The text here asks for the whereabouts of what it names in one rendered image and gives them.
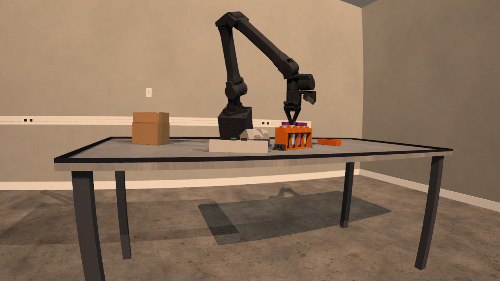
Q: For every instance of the beige key housing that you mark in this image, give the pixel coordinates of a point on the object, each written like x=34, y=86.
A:
x=256, y=135

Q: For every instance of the black table edge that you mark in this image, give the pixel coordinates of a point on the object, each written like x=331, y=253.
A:
x=65, y=158

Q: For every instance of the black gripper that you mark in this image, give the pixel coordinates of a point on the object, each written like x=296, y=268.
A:
x=293, y=106

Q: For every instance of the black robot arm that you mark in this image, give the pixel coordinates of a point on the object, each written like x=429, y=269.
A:
x=235, y=86

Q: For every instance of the brown cardboard box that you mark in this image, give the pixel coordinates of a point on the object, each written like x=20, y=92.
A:
x=151, y=128

